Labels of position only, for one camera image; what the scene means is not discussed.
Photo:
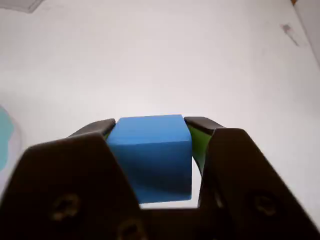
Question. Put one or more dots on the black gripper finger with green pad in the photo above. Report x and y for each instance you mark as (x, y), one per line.
(250, 180)
(75, 175)

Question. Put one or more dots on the blue cube block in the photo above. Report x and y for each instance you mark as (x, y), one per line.
(152, 155)

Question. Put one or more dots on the teal whale-shaped bin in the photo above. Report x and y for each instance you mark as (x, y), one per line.
(6, 140)

